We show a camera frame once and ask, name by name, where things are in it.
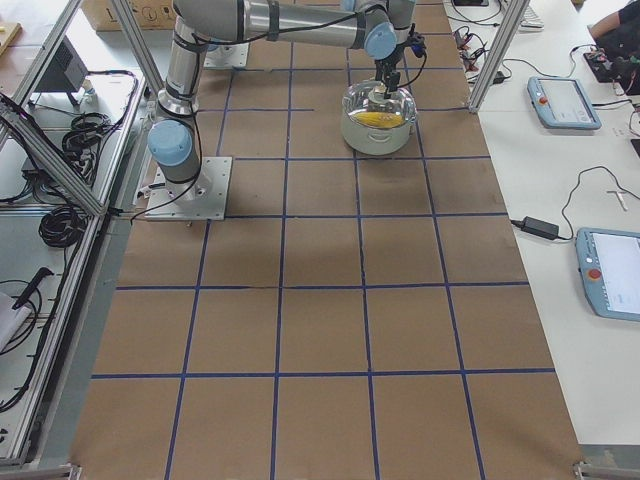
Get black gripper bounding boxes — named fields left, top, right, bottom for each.
left=375, top=52, right=400, bottom=99

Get glass pot lid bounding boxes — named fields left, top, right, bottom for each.
left=342, top=80, right=416, bottom=127

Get yellow corn cob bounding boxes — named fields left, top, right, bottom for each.
left=353, top=111, right=405, bottom=129

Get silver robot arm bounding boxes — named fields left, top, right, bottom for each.
left=148, top=1, right=425, bottom=199

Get pale green cooking pot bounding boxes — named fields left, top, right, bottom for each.
left=341, top=108, right=416, bottom=156

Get far blue teach pendant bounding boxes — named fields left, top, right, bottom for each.
left=527, top=77, right=601, bottom=131

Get blue teach pendant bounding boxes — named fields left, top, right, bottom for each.
left=575, top=228, right=639, bottom=322
left=527, top=77, right=601, bottom=131

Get black power adapter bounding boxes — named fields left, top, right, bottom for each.
left=519, top=216, right=559, bottom=240

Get cardboard box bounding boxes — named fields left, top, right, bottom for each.
left=81, top=0, right=176, bottom=32

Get near blue teach pendant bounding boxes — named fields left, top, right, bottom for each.
left=575, top=228, right=639, bottom=322

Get aluminium frame post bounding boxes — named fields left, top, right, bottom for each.
left=468, top=0, right=529, bottom=113

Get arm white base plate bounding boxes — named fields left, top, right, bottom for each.
left=143, top=157, right=232, bottom=221
left=204, top=44, right=249, bottom=70

